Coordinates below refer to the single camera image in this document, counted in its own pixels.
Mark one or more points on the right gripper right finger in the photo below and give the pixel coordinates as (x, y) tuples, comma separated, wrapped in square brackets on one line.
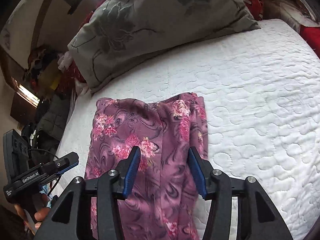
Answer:
[(201, 171)]

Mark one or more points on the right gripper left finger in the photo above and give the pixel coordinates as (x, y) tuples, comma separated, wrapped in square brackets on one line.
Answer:
[(127, 169)]

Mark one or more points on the pink floral garment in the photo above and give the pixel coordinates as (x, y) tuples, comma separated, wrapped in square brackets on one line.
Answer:
[(164, 194)]

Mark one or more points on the person's left hand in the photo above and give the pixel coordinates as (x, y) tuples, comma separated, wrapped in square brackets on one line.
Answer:
[(39, 216)]

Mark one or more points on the dark jacket pile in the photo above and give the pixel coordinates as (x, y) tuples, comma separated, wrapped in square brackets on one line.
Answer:
[(45, 132)]

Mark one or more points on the white quilted mattress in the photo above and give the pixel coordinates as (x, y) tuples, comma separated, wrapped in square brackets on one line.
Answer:
[(261, 95)]

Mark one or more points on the yellow box clutter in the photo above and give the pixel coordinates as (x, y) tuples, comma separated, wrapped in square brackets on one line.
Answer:
[(51, 72)]

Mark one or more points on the grey floral pillow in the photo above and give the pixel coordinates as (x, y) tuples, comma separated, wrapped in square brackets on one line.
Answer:
[(121, 34)]

